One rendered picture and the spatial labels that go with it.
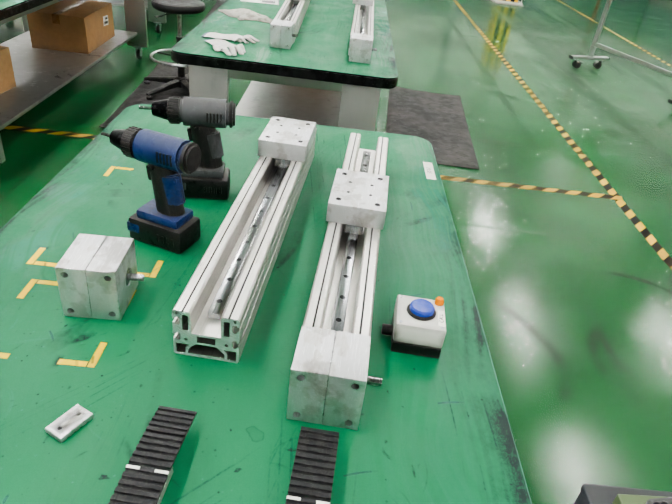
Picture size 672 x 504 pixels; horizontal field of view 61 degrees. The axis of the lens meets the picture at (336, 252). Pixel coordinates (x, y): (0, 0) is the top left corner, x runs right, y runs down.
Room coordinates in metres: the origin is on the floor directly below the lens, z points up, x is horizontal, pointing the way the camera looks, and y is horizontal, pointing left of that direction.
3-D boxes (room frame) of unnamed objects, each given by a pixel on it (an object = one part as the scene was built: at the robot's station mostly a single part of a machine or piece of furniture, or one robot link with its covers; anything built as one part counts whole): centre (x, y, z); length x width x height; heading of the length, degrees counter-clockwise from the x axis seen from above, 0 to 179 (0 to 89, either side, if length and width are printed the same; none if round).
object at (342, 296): (1.03, -0.03, 0.82); 0.80 x 0.10 x 0.09; 178
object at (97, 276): (0.74, 0.37, 0.83); 0.11 x 0.10 x 0.10; 94
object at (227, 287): (1.03, 0.16, 0.82); 0.80 x 0.10 x 0.09; 178
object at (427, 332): (0.74, -0.14, 0.81); 0.10 x 0.08 x 0.06; 88
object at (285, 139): (1.28, 0.15, 0.87); 0.16 x 0.11 x 0.07; 178
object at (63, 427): (0.48, 0.31, 0.78); 0.05 x 0.03 x 0.01; 154
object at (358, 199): (1.03, -0.03, 0.87); 0.16 x 0.11 x 0.07; 178
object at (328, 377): (0.58, -0.03, 0.83); 0.12 x 0.09 x 0.10; 88
